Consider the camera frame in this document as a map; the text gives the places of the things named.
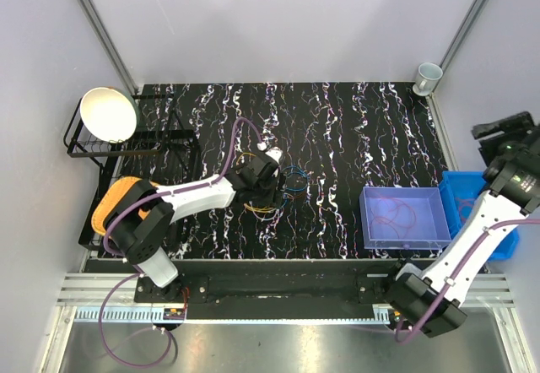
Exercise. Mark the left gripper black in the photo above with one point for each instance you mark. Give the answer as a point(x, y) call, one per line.
point(275, 195)

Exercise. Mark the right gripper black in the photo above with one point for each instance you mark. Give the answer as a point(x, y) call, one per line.
point(518, 126)

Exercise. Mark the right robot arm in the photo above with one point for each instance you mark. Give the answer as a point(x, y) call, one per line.
point(429, 301)

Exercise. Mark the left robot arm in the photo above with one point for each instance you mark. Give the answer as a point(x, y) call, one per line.
point(137, 224)

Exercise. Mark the blue plastic bin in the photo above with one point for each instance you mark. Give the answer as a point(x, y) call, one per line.
point(458, 191)

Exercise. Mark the white mug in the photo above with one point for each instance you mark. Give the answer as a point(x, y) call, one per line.
point(427, 77)

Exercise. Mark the purple translucent box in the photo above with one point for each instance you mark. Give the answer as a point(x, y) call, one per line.
point(403, 218)

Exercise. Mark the orange woven mat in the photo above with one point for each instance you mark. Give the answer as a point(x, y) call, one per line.
point(112, 197)

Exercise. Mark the white bowl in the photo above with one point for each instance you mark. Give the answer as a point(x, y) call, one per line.
point(109, 114)

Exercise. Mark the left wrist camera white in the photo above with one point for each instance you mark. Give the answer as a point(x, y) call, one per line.
point(275, 153)

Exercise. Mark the black wire dish rack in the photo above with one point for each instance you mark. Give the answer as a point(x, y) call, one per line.
point(162, 149)

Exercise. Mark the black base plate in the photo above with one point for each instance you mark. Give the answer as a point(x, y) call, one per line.
point(274, 290)

